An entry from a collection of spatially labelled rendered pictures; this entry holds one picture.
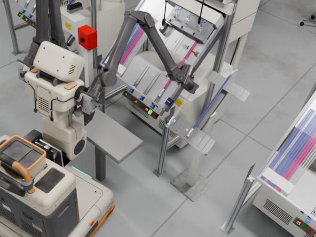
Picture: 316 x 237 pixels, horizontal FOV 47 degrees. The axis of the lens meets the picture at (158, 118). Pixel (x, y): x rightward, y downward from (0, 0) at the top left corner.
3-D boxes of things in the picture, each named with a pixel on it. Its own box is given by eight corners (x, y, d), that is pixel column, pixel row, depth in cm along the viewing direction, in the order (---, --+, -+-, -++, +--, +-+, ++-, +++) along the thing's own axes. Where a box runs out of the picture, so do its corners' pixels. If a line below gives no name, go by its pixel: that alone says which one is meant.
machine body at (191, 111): (179, 153, 321) (190, 101, 277) (125, 111, 351) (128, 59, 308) (222, 119, 357) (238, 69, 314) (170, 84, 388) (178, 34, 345)
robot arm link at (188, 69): (168, 77, 213) (176, 78, 206) (176, 59, 214) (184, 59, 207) (183, 85, 220) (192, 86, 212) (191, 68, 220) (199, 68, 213)
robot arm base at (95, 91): (78, 91, 185) (97, 101, 181) (86, 77, 185) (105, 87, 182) (85, 96, 193) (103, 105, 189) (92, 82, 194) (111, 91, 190)
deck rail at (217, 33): (167, 112, 258) (164, 110, 252) (165, 111, 259) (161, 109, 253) (225, 28, 252) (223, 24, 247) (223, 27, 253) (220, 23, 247)
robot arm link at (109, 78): (124, 4, 193) (133, 2, 184) (145, 16, 200) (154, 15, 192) (93, 82, 191) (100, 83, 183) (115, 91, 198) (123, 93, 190)
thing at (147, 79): (165, 108, 256) (163, 107, 254) (104, 65, 286) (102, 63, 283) (180, 86, 255) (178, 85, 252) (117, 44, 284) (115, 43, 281)
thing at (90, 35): (88, 110, 348) (84, 40, 293) (72, 97, 358) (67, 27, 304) (107, 99, 361) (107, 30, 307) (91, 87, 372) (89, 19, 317)
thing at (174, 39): (195, 66, 256) (193, 64, 251) (131, 27, 285) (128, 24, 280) (223, 27, 253) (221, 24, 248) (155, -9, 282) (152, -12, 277)
